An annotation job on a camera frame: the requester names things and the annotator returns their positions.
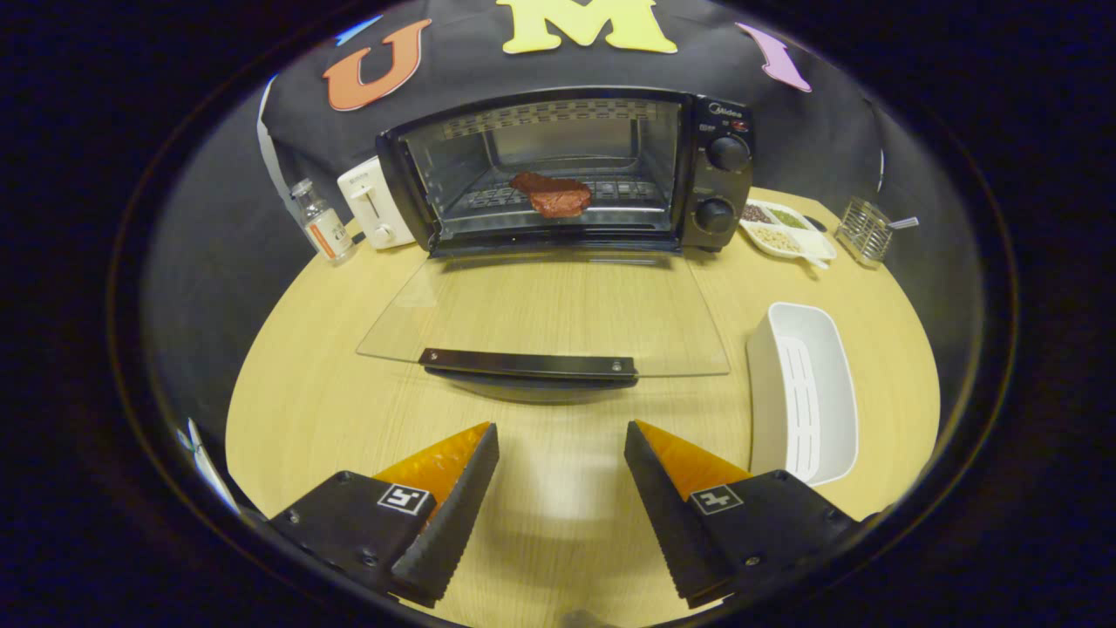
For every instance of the white rectangular plastic tray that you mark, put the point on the white rectangular plastic tray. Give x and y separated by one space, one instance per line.
802 392

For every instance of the black toaster oven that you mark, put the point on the black toaster oven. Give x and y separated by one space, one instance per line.
724 187

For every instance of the white bread toaster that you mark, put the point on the white bread toaster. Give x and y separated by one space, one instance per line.
392 222

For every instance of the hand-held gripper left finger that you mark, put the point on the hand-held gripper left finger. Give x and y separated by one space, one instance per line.
453 515

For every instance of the white divided dish of grains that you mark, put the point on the white divided dish of grains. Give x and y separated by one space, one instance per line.
776 237

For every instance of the small clear glass bottle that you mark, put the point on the small clear glass bottle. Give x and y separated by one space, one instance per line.
327 228

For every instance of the reddish brown meat piece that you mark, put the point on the reddish brown meat piece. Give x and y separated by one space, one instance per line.
558 199

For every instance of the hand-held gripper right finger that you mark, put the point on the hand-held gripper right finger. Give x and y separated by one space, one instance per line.
671 515

